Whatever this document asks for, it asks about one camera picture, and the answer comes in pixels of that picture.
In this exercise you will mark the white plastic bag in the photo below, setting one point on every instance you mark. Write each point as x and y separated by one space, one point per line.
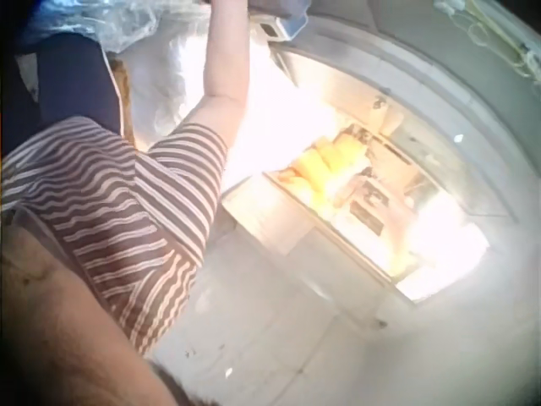
169 84

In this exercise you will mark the person's legs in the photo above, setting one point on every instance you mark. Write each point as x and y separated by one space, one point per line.
72 80

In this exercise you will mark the clear plastic bag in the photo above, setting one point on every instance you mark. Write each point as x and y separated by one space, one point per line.
105 19

